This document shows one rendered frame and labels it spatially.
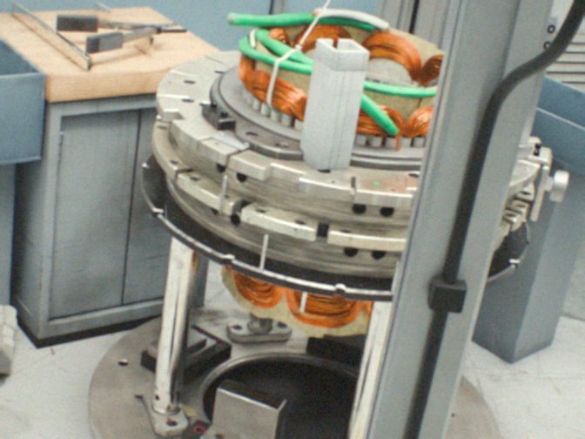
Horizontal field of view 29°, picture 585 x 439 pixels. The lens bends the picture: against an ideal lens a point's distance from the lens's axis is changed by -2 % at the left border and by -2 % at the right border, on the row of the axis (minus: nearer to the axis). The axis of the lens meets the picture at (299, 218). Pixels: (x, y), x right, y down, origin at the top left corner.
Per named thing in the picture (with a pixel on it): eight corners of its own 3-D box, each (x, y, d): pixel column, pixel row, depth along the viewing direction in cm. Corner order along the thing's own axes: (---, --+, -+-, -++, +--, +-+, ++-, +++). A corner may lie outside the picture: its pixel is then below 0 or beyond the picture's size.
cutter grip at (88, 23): (57, 32, 107) (57, 16, 106) (55, 30, 108) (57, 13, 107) (97, 33, 109) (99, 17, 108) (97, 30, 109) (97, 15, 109)
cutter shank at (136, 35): (123, 43, 105) (124, 37, 105) (116, 41, 105) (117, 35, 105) (162, 32, 110) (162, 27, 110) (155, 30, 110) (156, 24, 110)
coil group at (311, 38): (292, 74, 98) (299, 28, 96) (284, 67, 100) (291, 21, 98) (354, 73, 101) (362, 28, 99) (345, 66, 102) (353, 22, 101)
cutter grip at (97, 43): (90, 55, 102) (91, 38, 102) (84, 52, 103) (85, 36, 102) (123, 49, 105) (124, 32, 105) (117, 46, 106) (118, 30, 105)
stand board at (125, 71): (50, 103, 101) (51, 77, 100) (-27, 37, 114) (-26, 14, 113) (238, 86, 112) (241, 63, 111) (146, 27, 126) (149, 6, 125)
